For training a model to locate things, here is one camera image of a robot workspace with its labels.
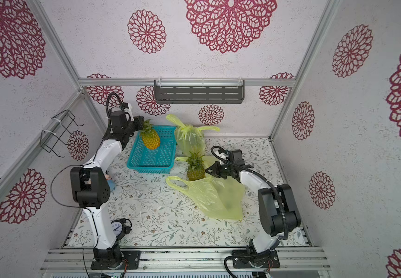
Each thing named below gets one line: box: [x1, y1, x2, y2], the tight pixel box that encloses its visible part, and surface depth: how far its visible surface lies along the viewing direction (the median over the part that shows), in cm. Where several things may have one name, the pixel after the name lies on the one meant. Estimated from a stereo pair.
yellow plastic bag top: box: [165, 114, 221, 156], surface depth 97 cm
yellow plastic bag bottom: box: [165, 176, 247, 221], surface depth 83 cm
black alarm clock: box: [110, 217, 133, 241], surface depth 82 cm
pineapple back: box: [140, 118, 161, 150], surface depth 99 cm
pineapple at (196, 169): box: [185, 151, 206, 181], surface depth 89 cm
